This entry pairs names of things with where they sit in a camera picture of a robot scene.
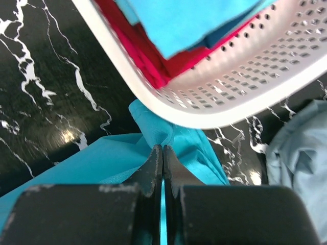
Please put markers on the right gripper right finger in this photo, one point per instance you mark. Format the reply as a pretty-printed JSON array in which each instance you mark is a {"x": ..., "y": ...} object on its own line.
[{"x": 217, "y": 214}]

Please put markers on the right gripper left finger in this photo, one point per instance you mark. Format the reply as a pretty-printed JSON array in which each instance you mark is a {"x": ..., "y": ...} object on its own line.
[{"x": 127, "y": 213}]

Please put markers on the teal t shirt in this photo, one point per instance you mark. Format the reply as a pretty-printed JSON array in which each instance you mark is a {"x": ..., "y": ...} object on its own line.
[{"x": 114, "y": 159}]

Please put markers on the folded grey-blue t shirt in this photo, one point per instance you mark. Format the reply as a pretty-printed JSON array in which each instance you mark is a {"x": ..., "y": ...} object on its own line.
[{"x": 296, "y": 158}]

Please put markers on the red shirt in basket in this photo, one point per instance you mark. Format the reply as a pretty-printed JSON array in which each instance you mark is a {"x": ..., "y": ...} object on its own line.
[{"x": 157, "y": 70}]

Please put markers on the white perforated laundry basket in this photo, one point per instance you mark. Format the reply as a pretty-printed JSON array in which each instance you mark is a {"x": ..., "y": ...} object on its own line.
[{"x": 279, "y": 53}]

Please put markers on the light blue shirt in basket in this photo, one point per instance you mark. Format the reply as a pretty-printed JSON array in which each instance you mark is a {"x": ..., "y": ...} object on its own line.
[{"x": 175, "y": 26}]

